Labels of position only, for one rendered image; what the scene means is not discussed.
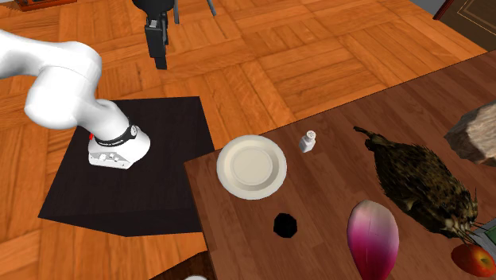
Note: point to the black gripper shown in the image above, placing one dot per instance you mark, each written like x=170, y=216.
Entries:
x=156, y=38

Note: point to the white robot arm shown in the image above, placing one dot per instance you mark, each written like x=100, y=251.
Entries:
x=58, y=89

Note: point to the grey metal furniture legs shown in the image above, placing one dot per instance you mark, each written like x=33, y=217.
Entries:
x=176, y=11

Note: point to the black robot stand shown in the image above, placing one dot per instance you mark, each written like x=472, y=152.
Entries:
x=155, y=186

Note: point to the white round plate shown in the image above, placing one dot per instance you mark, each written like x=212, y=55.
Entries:
x=251, y=166

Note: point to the white salt shaker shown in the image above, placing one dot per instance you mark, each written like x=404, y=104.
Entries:
x=307, y=143

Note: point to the small black round object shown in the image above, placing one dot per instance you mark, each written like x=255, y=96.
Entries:
x=285, y=225

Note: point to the brown wooden table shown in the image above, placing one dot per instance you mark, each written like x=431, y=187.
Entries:
x=329, y=186

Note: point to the small white object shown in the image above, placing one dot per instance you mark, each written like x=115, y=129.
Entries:
x=195, y=277

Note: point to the dark brown furry animal figure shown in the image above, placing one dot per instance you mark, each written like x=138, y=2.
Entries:
x=418, y=178

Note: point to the dark brown door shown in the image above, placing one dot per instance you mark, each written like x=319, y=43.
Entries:
x=471, y=19

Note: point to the grey brown rock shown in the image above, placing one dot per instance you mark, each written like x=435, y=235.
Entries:
x=476, y=135

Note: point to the red apple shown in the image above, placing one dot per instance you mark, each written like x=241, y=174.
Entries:
x=472, y=260

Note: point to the green and grey book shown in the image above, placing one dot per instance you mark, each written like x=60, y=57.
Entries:
x=489, y=236

